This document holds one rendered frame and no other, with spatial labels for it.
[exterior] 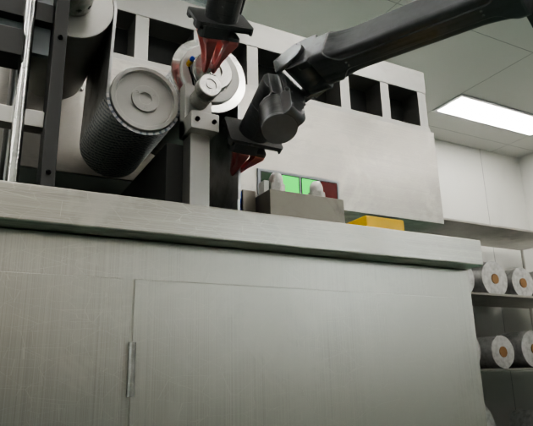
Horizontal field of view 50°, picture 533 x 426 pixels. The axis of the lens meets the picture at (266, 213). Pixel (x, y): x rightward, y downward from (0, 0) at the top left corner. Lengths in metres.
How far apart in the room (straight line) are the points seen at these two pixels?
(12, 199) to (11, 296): 0.10
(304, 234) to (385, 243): 0.13
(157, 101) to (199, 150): 0.12
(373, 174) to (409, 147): 0.18
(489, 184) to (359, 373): 5.18
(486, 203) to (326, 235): 5.08
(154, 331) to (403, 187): 1.20
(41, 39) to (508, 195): 5.45
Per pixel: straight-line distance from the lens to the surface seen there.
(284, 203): 1.01
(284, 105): 0.89
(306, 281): 0.73
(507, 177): 6.11
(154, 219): 0.63
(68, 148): 1.30
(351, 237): 0.75
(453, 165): 5.58
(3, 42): 0.86
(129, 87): 1.02
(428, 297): 0.85
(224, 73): 1.08
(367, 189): 1.62
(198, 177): 0.94
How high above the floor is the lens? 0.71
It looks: 16 degrees up
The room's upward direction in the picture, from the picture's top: 1 degrees counter-clockwise
